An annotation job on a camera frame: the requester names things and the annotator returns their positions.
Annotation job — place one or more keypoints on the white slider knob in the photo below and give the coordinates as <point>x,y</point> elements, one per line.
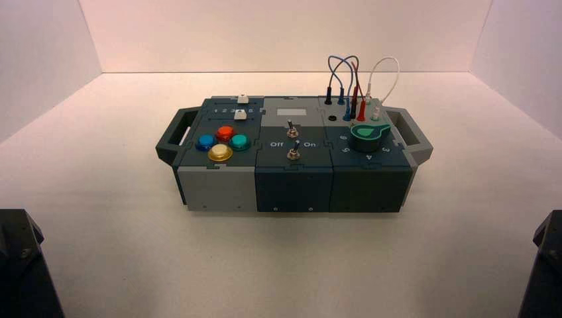
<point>239,115</point>
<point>242,98</point>

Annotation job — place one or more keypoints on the red round push button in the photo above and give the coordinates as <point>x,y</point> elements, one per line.
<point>225,133</point>

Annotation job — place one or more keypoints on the metal toggle switch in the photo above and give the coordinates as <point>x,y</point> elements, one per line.
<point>292,130</point>
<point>294,152</point>

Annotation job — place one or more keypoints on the grey and teal control box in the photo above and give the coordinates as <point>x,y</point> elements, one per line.
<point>290,184</point>

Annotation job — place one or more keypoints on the teal round push button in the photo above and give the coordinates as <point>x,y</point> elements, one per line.
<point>239,141</point>

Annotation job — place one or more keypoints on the yellow round push button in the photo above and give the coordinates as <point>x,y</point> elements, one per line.
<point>220,153</point>

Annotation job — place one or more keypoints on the blue round push button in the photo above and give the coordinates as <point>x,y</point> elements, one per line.
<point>205,142</point>

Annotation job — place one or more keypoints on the green rotary dial knob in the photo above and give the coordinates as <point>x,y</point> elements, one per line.
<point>368,138</point>

